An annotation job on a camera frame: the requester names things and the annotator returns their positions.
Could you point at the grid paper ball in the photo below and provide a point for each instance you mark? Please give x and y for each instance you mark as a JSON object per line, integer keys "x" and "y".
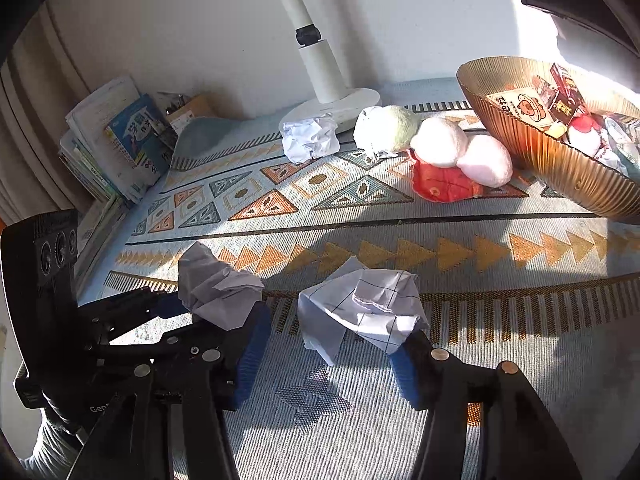
{"x": 381, "y": 306}

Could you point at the paper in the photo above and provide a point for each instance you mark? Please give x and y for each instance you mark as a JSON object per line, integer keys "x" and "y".
{"x": 309, "y": 138}

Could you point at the brown long snack box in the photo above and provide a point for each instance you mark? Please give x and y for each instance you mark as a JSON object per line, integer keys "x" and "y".
{"x": 560, "y": 95}

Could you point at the cardboard pen holder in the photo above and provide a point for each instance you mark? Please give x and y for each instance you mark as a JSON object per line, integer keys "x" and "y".
{"x": 182, "y": 116}

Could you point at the white desk lamp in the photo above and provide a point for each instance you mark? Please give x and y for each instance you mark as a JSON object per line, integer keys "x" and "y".
{"x": 331, "y": 94}

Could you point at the orange small snack box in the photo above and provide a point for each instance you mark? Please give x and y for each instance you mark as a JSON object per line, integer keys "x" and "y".
{"x": 524, "y": 104}

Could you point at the patterned woven table mat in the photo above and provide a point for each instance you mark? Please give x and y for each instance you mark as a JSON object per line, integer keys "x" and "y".
{"x": 515, "y": 273}

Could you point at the white paper ball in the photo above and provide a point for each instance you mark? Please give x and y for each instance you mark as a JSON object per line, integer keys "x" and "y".
{"x": 212, "y": 290}

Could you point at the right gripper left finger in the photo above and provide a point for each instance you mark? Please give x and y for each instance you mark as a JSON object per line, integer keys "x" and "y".
{"x": 179, "y": 387}

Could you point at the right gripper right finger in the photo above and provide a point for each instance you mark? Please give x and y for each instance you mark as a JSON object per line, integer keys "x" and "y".
{"x": 518, "y": 437}

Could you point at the hello kitty plush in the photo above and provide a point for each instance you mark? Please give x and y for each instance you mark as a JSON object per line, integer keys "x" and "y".
{"x": 584, "y": 134}

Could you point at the stack of books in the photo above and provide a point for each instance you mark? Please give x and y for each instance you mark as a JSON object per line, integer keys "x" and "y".
{"x": 118, "y": 144}

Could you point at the amber ribbed glass bowl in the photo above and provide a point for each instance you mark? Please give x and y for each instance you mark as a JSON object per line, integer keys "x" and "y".
{"x": 592, "y": 185}

